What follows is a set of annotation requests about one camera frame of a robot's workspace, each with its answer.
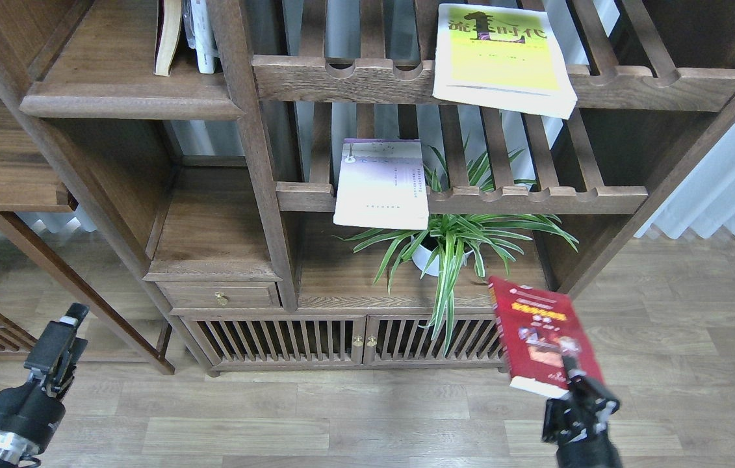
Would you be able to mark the upright cream paged book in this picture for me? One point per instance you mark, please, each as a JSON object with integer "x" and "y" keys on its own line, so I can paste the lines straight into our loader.
{"x": 169, "y": 26}

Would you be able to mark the upright white book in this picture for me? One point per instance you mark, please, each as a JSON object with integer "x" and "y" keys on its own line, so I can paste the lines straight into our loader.
{"x": 199, "y": 34}

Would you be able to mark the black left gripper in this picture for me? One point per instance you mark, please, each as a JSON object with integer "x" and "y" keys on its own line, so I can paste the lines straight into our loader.
{"x": 30, "y": 413}

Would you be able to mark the dark wooden bookshelf unit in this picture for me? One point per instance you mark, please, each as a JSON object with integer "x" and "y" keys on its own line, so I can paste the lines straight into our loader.
{"x": 225, "y": 182}

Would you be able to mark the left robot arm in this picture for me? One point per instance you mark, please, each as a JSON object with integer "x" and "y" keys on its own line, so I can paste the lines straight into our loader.
{"x": 30, "y": 413}

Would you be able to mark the yellow green cover book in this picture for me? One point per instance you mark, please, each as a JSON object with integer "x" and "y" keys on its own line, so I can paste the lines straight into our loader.
{"x": 503, "y": 58}

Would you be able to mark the brass drawer knob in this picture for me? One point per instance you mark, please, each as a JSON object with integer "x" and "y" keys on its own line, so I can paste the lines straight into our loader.
{"x": 221, "y": 299}

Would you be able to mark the pale lavender cover book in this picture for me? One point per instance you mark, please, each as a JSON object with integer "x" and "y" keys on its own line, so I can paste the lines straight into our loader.
{"x": 381, "y": 185}

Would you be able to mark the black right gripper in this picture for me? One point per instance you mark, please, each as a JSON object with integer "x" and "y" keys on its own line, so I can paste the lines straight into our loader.
{"x": 578, "y": 423}

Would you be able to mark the red cover book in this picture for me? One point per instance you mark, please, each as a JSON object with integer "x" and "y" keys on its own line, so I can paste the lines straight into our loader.
{"x": 537, "y": 328}

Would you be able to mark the green spider plant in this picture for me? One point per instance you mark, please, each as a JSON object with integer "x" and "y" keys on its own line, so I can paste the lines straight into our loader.
{"x": 449, "y": 237}

